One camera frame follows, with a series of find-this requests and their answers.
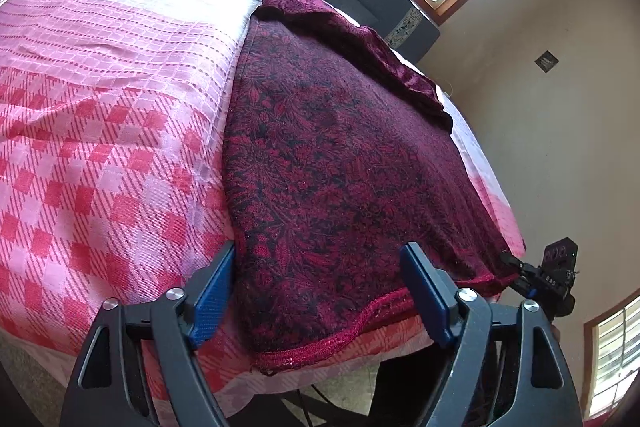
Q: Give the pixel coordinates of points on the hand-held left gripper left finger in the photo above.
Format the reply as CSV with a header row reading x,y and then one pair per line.
x,y
214,294

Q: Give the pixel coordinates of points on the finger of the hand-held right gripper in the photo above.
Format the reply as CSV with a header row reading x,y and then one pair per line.
x,y
515,266

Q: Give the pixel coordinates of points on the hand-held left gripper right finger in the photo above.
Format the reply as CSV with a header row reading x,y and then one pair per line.
x,y
425,292

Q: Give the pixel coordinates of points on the maroon floral garment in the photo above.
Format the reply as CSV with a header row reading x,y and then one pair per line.
x,y
345,187

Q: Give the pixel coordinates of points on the small wooden framed window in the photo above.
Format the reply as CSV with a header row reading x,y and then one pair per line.
x,y
615,347

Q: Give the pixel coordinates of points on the pink checked bedspread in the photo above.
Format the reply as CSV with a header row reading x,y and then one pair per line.
x,y
115,117

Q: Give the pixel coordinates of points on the dark maroon velvet cloth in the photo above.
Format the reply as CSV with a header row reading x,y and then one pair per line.
x,y
350,32

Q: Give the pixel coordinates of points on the grey pillow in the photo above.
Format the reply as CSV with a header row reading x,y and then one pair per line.
x,y
350,2

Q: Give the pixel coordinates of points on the dark wall switch plate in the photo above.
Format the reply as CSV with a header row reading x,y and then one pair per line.
x,y
546,61

